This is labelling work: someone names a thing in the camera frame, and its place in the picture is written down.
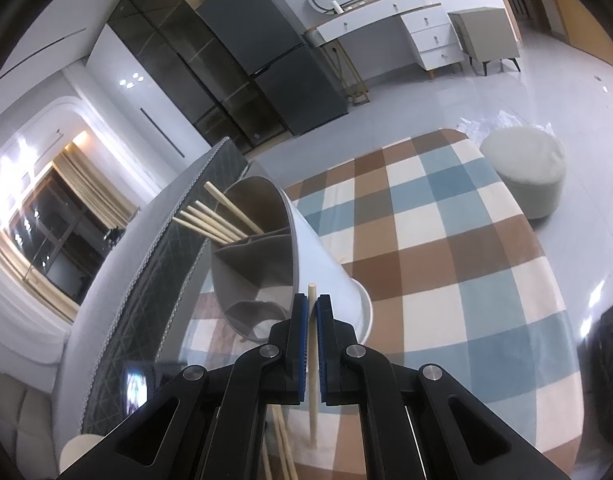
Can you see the black bag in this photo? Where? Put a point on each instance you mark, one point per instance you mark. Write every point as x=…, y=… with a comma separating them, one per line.
x=611, y=385

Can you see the beige curtain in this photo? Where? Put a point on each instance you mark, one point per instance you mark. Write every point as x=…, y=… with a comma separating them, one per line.
x=96, y=190

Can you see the small lit screen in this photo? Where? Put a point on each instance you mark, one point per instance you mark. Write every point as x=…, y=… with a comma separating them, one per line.
x=136, y=390

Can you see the round grey pouf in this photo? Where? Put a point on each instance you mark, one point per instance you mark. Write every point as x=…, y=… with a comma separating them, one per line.
x=528, y=170

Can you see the dark grey refrigerator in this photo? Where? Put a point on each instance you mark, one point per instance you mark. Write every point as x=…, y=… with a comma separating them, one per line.
x=281, y=60

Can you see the white dressing table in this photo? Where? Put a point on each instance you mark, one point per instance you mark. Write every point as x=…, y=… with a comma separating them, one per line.
x=426, y=25

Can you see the dark glass cabinet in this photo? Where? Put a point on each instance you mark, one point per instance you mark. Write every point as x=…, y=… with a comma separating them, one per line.
x=186, y=60

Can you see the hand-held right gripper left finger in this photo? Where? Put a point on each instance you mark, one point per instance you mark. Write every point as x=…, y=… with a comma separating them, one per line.
x=300, y=350

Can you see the grey nightstand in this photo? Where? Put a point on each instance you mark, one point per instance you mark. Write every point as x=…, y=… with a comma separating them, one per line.
x=484, y=35

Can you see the gold frame stool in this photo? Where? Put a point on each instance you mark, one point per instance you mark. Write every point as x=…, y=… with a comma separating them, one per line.
x=354, y=80

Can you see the clear plastic sheet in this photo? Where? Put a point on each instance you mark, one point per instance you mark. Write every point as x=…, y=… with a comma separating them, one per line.
x=506, y=120

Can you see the checked tablecloth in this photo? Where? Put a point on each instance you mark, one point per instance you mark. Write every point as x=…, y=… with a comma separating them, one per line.
x=436, y=260

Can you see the grey quilted mattress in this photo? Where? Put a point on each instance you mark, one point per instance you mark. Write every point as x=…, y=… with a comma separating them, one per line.
x=131, y=280

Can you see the pale wooden chopstick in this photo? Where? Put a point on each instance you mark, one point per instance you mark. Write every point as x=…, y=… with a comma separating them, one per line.
x=312, y=295
x=204, y=228
x=221, y=221
x=266, y=467
x=196, y=232
x=211, y=224
x=284, y=442
x=234, y=210

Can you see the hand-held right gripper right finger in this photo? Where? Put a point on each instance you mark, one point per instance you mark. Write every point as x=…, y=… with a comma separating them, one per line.
x=324, y=350

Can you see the cream cylinder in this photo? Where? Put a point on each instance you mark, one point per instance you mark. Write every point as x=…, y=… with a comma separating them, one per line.
x=81, y=455

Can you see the white utensil holder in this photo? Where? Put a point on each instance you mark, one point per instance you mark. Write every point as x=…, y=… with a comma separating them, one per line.
x=326, y=270

